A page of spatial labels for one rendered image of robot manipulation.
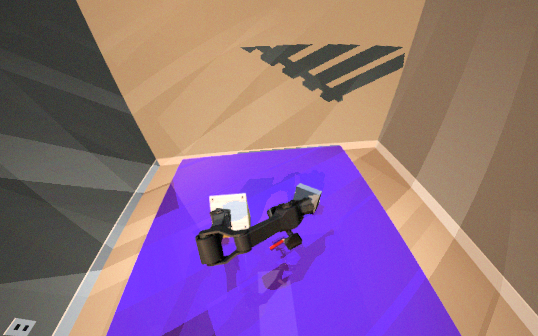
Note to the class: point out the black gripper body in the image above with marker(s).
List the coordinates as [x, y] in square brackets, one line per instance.
[291, 241]

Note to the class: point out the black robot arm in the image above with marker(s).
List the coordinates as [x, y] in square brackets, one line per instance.
[286, 216]

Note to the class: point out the grey sloped panel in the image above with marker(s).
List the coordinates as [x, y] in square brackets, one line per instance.
[303, 192]

